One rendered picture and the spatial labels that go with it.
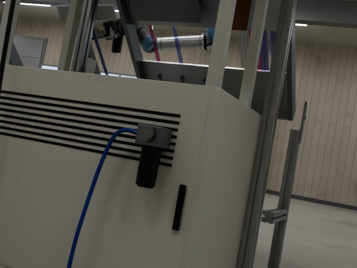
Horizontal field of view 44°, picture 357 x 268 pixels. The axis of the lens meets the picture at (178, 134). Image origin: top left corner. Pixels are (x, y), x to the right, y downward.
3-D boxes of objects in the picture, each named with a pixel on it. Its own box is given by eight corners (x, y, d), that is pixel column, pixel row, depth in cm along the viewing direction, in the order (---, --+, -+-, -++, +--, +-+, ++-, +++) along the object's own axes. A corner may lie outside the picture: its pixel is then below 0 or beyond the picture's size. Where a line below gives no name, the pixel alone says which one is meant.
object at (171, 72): (149, 97, 211) (151, 93, 213) (288, 114, 184) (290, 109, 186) (139, 62, 199) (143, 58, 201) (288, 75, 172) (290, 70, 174)
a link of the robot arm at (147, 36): (159, 45, 249) (146, 30, 249) (156, 39, 237) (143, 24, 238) (148, 54, 249) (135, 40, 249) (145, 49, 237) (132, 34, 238)
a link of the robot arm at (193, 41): (226, 32, 258) (142, 38, 260) (227, 26, 247) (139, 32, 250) (227, 52, 257) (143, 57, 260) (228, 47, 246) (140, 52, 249)
